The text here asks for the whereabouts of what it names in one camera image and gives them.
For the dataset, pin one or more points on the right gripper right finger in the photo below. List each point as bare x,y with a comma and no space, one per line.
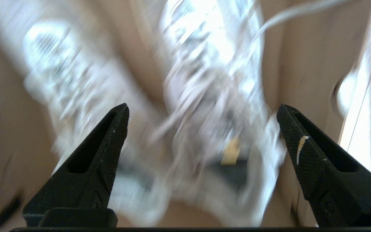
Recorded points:
333,187

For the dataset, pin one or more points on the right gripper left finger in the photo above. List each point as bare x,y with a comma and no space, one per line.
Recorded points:
85,180

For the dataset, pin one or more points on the white mesh sneaker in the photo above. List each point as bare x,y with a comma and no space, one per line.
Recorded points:
69,74
211,80

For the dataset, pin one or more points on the brown cardboard shoe box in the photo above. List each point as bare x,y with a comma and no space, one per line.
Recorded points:
301,64

